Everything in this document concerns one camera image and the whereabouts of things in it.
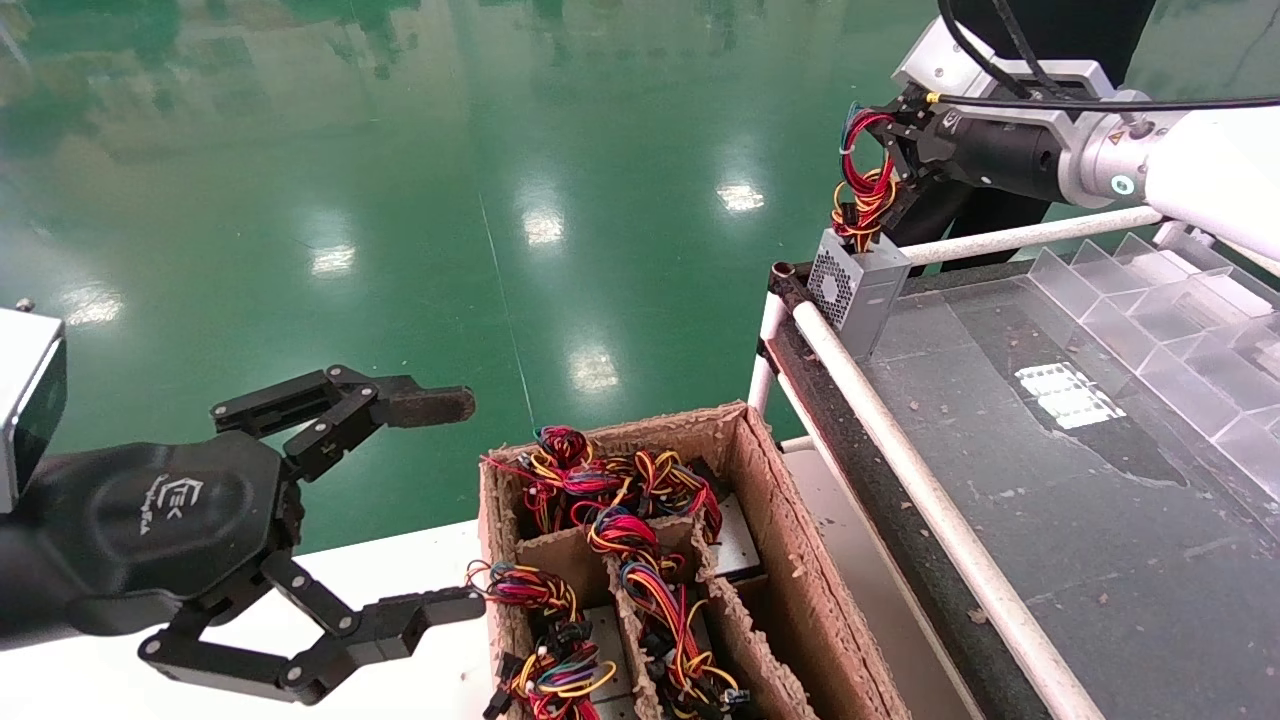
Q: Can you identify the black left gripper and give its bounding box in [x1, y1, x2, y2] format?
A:
[0, 365, 488, 706]

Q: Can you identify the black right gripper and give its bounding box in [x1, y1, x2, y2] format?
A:
[878, 93, 1066, 228]

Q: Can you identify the silver power supply with wires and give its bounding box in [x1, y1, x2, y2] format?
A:
[808, 105, 913, 363]

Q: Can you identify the cardboard cross divider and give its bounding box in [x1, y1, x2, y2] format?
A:
[517, 515, 701, 611]

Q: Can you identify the person in black clothes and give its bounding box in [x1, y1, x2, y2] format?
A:
[880, 0, 1158, 276]

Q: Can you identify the silver power supply unit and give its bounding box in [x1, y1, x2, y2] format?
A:
[712, 493, 769, 583]
[585, 605, 636, 720]

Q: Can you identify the clear acrylic divider organizer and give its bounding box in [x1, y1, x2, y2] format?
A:
[1028, 232, 1280, 501]

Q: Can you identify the narrow cardboard lengthwise divider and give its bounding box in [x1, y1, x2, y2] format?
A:
[605, 580, 666, 720]

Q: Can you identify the brown cardboard box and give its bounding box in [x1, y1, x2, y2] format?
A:
[477, 400, 916, 720]

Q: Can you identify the torn cardboard lengthwise divider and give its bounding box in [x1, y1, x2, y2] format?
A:
[690, 520, 816, 720]

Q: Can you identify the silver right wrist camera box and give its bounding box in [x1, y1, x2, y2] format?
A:
[893, 18, 1116, 111]

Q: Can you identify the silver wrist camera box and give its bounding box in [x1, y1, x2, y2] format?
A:
[893, 18, 1116, 111]
[0, 308, 68, 513]

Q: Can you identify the braided black loop cable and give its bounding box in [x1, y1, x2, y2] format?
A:
[938, 0, 1076, 101]

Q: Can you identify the white tube cart frame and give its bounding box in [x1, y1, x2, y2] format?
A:
[748, 205, 1280, 720]

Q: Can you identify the colourful wire harness bundle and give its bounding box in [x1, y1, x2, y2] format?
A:
[600, 450, 723, 541]
[483, 425, 601, 533]
[485, 620, 619, 720]
[465, 560, 583, 623]
[618, 558, 751, 720]
[572, 503, 691, 581]

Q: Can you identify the thin black cable, gold plug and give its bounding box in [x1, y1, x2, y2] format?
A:
[925, 92, 1280, 113]

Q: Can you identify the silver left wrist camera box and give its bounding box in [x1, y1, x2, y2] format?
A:
[0, 308, 68, 513]

